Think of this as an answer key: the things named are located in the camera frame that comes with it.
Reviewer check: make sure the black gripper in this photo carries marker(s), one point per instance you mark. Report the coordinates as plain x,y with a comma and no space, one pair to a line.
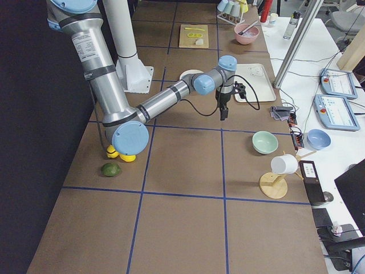
223,99

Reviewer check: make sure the round cream plate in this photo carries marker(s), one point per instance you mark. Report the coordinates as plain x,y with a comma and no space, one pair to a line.
187,72

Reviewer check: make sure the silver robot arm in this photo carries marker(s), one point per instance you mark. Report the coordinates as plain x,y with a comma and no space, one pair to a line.
106,47

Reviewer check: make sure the cream rectangular bear tray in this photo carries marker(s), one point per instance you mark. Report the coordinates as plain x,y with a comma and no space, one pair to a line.
256,75

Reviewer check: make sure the green bowl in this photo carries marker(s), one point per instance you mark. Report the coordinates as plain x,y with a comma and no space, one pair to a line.
264,142

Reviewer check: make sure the grey folded cloth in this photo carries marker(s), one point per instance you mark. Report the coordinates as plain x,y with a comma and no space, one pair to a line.
280,112

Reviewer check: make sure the orange black electronics adapter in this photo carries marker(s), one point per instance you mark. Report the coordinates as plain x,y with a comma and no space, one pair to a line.
295,132

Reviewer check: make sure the white cup on stand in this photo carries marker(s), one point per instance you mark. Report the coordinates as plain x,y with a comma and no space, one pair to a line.
285,164

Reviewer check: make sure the pink bowl with ice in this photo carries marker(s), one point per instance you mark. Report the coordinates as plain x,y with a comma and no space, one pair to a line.
248,37

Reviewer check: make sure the wooden cutting board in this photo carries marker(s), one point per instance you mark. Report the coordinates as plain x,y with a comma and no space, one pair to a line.
189,43

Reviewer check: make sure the lemon slices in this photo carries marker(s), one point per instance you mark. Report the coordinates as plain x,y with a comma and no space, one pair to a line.
194,35

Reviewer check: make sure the wooden cup stand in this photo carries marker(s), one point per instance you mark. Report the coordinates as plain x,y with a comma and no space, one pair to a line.
274,185

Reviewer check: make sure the yellow plastic knife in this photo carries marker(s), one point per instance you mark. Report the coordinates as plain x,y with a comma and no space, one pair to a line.
192,28

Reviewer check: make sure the metal brush black tip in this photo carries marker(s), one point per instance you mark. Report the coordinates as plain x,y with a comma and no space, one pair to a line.
248,28

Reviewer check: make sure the clear acrylic cup rack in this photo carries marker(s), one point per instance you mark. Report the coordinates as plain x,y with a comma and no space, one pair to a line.
230,19

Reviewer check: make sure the blue bowl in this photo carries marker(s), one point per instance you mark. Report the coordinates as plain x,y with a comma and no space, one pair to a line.
318,139

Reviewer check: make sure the grey blue cup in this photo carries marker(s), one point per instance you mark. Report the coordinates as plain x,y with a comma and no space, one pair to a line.
235,10

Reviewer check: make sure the white paper cup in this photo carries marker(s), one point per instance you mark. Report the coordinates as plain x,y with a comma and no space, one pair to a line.
272,19

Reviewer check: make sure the green cup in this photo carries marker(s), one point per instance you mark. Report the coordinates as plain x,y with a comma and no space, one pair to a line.
228,7

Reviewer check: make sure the teach pendant near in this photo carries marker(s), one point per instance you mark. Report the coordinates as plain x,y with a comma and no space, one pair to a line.
335,113

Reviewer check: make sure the teach pendant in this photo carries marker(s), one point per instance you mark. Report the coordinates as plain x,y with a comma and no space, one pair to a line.
338,82
335,113

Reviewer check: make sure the yellow cup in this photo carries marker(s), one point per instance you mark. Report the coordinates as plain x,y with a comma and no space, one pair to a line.
243,6

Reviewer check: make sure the black box white label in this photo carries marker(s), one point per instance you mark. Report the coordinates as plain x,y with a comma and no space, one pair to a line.
312,184

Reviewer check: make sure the clear water bottle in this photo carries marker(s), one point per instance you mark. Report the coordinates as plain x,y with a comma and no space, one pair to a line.
293,22

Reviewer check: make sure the teach pendant far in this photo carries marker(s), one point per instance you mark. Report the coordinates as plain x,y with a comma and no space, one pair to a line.
338,82

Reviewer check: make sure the yellow lemon far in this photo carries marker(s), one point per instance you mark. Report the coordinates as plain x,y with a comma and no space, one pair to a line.
111,152

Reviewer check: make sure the red cylinder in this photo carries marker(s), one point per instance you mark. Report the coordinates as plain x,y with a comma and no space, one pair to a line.
265,11

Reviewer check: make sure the green avocado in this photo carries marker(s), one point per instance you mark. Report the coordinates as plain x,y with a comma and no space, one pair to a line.
110,169

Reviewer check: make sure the black monitor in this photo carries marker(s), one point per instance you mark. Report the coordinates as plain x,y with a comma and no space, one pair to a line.
350,186

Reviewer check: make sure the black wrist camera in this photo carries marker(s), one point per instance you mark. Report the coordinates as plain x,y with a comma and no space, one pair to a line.
239,89

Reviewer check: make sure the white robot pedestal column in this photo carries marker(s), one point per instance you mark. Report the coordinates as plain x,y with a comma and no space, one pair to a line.
133,74

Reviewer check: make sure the aluminium frame post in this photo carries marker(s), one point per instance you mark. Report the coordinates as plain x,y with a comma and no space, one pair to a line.
303,28

